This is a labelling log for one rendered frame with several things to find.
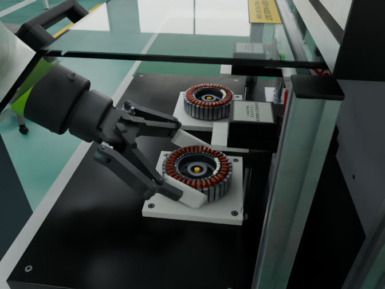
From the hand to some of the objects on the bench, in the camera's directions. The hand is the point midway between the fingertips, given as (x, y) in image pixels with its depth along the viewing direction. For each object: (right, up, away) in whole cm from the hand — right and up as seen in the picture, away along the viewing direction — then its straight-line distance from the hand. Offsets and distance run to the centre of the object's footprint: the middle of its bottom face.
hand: (196, 171), depth 53 cm
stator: (0, -2, +1) cm, 2 cm away
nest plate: (0, -3, +2) cm, 4 cm away
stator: (+3, +12, +21) cm, 24 cm away
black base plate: (+3, +2, +13) cm, 14 cm away
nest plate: (+3, +11, +22) cm, 24 cm away
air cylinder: (+17, +10, +20) cm, 28 cm away
